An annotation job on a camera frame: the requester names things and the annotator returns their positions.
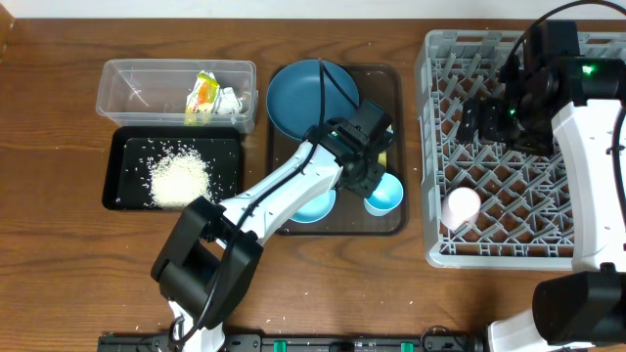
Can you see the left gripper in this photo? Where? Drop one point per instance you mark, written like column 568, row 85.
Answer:
column 369, row 189

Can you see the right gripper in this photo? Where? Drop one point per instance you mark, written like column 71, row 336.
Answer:
column 490, row 109

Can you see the light blue plastic cup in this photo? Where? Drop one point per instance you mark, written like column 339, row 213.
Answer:
column 386, row 197

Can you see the light blue small bowl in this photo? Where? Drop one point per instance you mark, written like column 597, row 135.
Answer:
column 315, row 209

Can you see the pink plastic cup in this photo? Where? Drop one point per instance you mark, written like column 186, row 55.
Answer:
column 460, row 207

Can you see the snack wrapper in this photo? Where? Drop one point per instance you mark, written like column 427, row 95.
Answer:
column 208, row 97

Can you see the pile of white rice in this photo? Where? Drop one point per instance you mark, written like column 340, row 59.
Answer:
column 161, row 173

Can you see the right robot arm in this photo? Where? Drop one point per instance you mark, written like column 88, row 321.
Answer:
column 558, row 101

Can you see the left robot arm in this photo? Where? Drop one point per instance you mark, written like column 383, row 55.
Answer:
column 207, row 263

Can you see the clear plastic waste bin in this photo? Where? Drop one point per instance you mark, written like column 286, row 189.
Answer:
column 158, row 92

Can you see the yellow plastic spoon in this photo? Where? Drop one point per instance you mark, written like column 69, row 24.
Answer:
column 383, row 156

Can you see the brown serving tray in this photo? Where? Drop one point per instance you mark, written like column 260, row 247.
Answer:
column 349, row 217

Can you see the dark blue bowl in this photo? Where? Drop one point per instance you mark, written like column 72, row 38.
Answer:
column 296, row 92

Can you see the black rectangular tray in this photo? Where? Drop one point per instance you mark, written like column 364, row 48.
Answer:
column 123, row 134

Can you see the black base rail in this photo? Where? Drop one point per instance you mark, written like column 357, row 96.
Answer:
column 432, row 340

